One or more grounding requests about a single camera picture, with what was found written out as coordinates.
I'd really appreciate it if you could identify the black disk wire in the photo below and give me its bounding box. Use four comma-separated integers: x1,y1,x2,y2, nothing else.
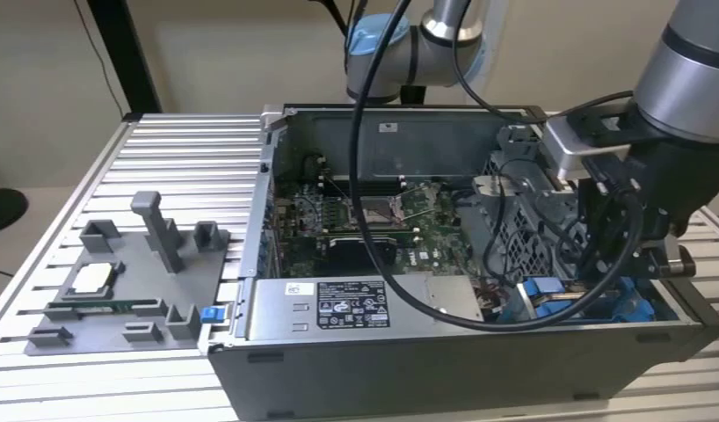
482,157,534,283
538,217,588,282

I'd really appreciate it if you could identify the grey metal disk bay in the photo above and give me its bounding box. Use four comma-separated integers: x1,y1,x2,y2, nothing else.
469,125,606,287

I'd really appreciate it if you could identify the black cable bundle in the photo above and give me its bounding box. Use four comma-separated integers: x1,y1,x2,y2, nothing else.
308,0,372,39

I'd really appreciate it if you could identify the black vertical post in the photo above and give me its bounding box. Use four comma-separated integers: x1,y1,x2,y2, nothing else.
85,0,164,116

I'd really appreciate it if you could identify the silver power supply unit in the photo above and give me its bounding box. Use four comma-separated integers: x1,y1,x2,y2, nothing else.
248,276,486,343

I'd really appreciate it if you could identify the green motherboard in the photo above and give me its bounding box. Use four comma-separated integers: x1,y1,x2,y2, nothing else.
273,174,472,279

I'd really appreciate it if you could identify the metal socket cover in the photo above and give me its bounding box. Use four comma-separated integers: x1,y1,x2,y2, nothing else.
393,183,441,220

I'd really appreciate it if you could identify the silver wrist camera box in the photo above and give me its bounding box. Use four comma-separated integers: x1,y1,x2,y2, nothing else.
538,113,633,183

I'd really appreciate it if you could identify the hard disk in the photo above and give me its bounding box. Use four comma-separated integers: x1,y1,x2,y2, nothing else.
520,276,656,327

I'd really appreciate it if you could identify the coloured power wire bundle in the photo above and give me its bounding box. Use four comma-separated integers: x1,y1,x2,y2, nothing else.
473,280,513,318

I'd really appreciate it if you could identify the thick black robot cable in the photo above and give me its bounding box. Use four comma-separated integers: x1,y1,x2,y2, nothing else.
348,0,642,334
452,0,636,127

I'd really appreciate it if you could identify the thin black wall cable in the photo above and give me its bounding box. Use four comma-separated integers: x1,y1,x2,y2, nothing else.
70,0,132,116

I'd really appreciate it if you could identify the green RAM stick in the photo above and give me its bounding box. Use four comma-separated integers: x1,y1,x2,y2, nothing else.
47,300,164,314

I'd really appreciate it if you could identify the thin metal locking lever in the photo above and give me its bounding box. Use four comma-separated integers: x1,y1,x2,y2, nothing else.
326,177,357,199

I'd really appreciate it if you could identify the silver CPU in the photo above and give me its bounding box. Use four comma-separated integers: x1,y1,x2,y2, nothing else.
69,264,117,295

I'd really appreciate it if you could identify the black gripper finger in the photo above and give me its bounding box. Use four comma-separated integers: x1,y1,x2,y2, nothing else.
576,179,645,283
642,235,697,280

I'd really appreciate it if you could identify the grey parts rack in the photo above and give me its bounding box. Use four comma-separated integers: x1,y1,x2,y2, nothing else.
23,190,234,357

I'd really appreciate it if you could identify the CPU socket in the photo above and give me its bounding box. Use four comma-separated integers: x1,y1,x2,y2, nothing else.
349,197,402,227

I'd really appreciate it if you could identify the black round stand base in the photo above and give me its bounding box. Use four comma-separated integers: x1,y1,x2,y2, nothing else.
0,187,30,236

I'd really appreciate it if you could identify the grey PC case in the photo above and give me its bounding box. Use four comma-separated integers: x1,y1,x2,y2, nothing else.
205,103,719,422

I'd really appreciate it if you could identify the black RAM slot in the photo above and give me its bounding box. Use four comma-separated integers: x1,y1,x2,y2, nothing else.
320,222,422,232
320,184,410,197
320,174,409,186
320,230,422,244

